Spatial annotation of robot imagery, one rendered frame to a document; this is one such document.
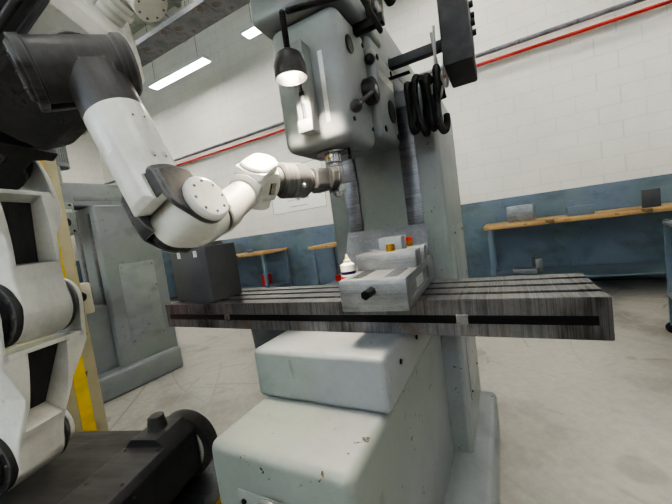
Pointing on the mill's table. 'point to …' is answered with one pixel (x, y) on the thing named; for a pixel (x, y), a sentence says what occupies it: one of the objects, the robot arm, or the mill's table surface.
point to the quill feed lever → (366, 94)
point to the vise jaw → (404, 258)
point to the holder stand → (206, 273)
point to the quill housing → (328, 86)
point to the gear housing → (268, 15)
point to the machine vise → (388, 286)
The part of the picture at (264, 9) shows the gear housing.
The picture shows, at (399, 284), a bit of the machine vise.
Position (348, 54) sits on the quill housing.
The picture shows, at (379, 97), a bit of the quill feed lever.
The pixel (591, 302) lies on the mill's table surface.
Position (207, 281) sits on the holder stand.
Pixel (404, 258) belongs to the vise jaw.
